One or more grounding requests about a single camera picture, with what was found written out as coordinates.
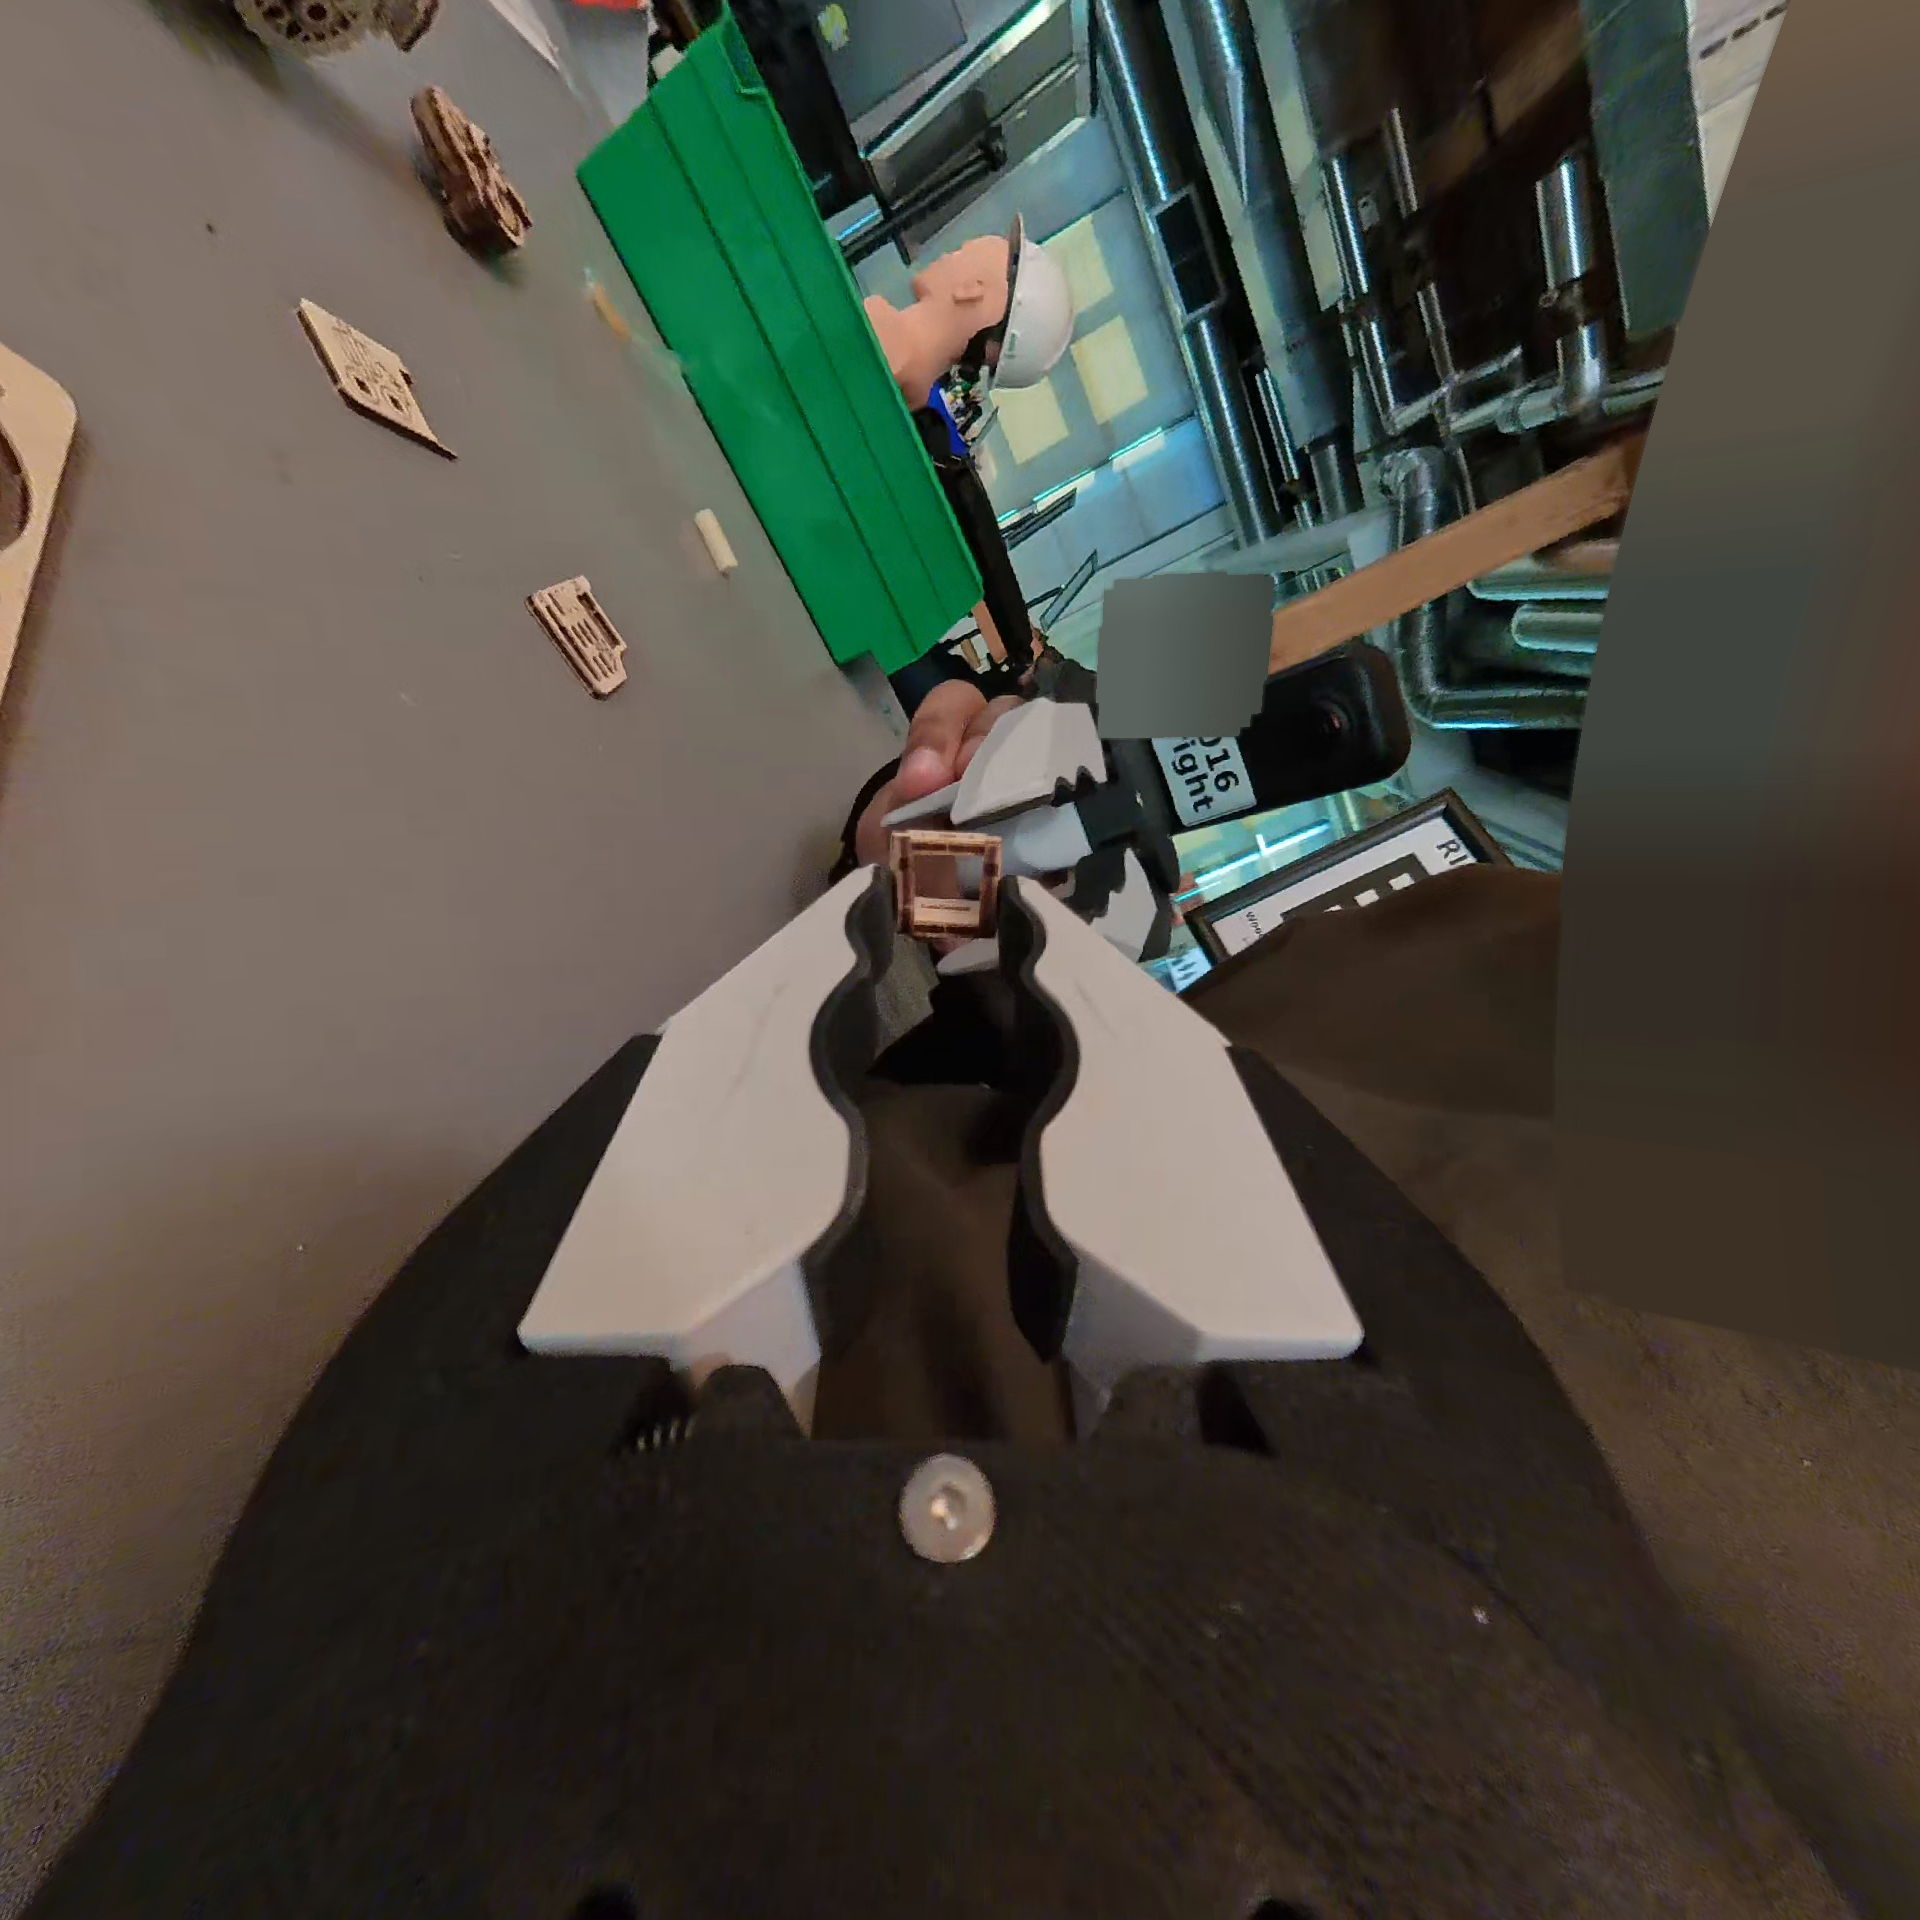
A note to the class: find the wooden beam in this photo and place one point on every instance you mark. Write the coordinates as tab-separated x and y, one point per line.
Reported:
1470	557

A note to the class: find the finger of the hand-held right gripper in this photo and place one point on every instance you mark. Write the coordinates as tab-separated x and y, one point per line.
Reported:
1037	764
1037	848

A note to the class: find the computer monitor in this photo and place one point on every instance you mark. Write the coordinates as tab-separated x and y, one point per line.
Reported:
902	60

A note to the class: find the person's right hand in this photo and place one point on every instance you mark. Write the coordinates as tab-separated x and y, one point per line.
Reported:
937	744

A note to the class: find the green plastic bin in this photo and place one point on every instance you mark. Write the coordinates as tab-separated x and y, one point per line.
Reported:
751	301

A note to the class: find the wooden puzzle piece with tab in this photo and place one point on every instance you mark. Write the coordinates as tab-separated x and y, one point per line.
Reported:
353	360

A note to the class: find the wooden motorcycle model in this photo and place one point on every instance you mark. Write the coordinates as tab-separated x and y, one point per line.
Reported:
300	24

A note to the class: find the small wooden puzzle assembly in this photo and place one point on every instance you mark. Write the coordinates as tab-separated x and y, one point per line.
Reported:
903	886

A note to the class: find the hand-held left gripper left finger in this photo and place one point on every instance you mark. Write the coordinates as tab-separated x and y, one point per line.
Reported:
676	1186

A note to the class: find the wooden wheel assembly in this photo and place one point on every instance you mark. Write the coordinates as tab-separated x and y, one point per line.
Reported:
475	173

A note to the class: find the wide wooden puzzle sheet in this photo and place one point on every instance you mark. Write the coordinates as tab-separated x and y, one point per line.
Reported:
44	452

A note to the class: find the mannequin head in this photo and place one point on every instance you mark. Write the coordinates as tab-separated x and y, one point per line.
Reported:
931	301

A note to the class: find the black framed sign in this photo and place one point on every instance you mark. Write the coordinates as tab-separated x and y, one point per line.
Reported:
1350	886

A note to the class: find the small cream peg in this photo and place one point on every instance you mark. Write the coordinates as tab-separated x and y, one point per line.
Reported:
717	541

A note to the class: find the slotted wooden puzzle piece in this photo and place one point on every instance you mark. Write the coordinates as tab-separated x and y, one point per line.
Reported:
609	662

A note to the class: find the cluster of metal pipes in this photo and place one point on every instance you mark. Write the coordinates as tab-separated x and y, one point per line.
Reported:
1350	376

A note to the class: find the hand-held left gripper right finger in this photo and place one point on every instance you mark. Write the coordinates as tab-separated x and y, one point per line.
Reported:
1201	1200

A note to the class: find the white hard hat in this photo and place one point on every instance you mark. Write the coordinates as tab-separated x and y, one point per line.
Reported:
1037	316

